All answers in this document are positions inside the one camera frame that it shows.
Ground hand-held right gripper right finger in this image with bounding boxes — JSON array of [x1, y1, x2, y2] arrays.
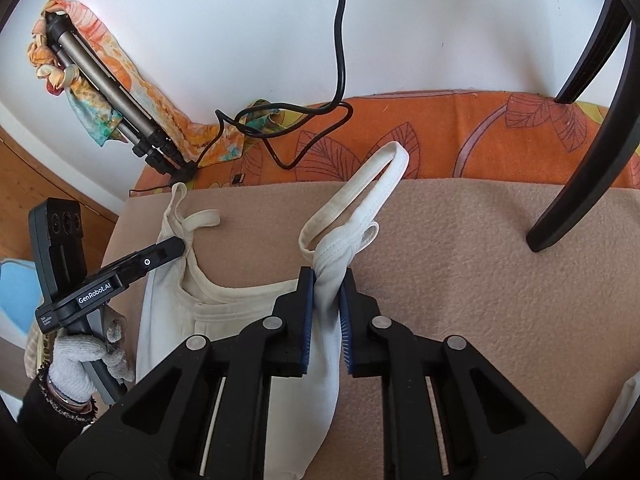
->
[[340, 269, 587, 480]]

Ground black cable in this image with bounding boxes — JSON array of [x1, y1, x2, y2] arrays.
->
[[129, 0, 356, 196]]

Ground beige blanket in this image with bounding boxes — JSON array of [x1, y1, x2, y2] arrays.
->
[[102, 175, 640, 480]]

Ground black chair legs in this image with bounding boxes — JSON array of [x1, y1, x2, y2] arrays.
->
[[526, 0, 640, 253]]

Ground folded silver tripod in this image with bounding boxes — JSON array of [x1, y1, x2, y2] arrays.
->
[[45, 12, 198, 178]]

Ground person's left forearm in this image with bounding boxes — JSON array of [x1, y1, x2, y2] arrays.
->
[[17, 370, 98, 443]]

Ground light blue plastic tub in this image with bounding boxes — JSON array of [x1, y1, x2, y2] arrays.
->
[[0, 257, 43, 351]]

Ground white tank top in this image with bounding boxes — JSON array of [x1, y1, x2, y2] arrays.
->
[[135, 141, 410, 480]]

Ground orange floral bedsheet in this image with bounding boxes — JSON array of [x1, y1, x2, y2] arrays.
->
[[135, 89, 640, 191]]

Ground person's left hand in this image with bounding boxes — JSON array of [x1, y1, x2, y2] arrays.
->
[[47, 316, 136, 403]]

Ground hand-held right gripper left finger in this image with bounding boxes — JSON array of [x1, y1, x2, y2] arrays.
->
[[57, 266, 321, 480]]

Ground folded white clothes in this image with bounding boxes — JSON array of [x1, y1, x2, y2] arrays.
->
[[585, 375, 640, 471]]

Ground beige patterned cloth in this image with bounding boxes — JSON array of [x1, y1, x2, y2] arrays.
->
[[22, 317, 58, 381]]

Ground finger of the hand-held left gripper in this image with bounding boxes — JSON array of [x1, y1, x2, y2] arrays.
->
[[100, 238, 186, 281]]

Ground folded tripod with colourful cloth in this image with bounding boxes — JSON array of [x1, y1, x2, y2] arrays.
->
[[27, 0, 281, 166]]

